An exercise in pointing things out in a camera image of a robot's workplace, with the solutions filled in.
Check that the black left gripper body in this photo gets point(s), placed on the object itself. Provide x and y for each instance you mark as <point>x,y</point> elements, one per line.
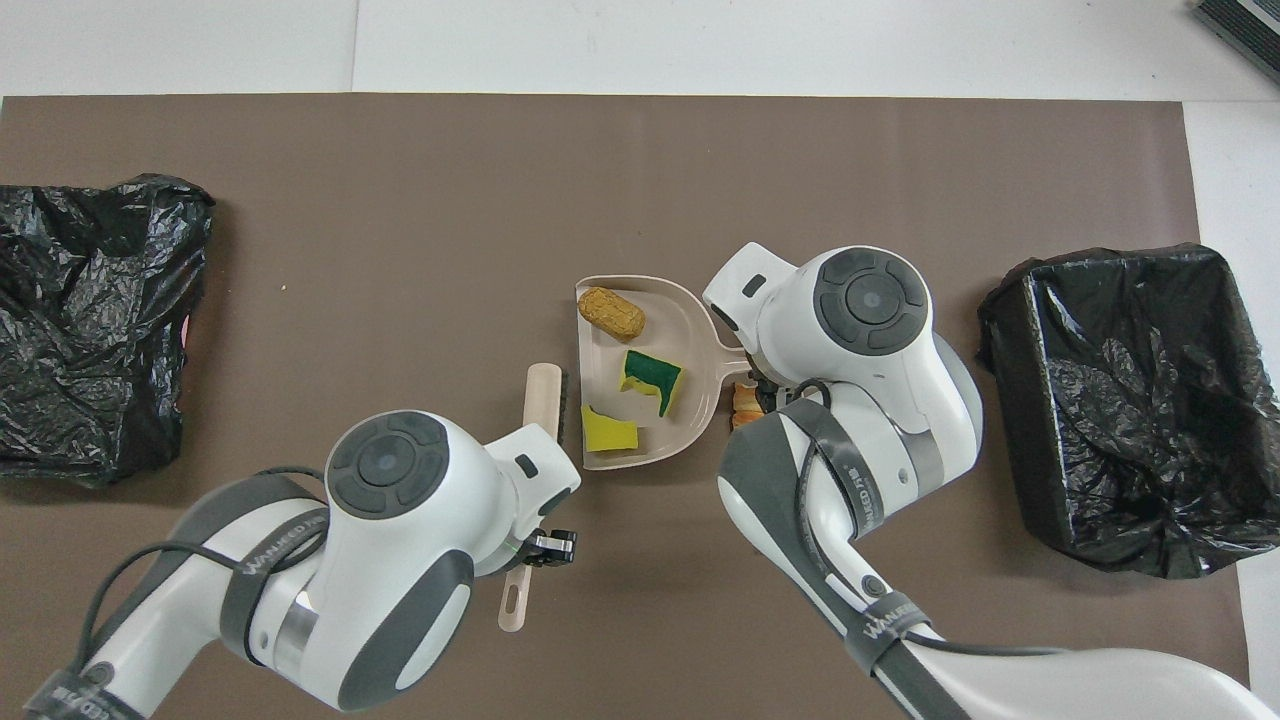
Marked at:
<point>560,550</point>

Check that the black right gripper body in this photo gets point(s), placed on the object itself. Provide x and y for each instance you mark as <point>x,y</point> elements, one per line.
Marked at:
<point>768,388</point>

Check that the orange croissant toy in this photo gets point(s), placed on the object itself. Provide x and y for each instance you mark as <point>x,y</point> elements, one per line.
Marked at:
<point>745,405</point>

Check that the beige plastic dustpan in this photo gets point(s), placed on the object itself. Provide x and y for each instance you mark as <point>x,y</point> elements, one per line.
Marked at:
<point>700,340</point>

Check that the green and yellow sponge piece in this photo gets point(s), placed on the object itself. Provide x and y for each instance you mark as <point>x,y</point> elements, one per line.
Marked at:
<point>652,375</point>

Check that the beige hand brush black bristles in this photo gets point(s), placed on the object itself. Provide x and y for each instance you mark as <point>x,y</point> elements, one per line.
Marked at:
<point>543,400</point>

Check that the brown peanut toy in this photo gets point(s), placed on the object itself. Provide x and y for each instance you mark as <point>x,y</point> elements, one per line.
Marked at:
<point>612,314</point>

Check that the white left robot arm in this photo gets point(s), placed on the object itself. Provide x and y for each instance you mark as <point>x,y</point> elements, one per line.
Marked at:
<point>400,520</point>

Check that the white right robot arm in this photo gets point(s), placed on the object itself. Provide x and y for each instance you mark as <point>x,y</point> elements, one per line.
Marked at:
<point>870,300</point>

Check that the open bin with black bag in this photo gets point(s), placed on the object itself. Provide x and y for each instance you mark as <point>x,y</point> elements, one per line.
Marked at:
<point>1080,400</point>

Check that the brown table mat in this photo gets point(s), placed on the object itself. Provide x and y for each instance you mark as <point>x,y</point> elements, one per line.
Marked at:
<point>400,250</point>

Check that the box covered by black bag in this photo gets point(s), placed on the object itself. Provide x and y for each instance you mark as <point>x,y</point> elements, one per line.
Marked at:
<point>100,260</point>

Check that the dark ribbed device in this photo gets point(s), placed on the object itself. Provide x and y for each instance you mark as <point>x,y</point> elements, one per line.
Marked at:
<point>1250,20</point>

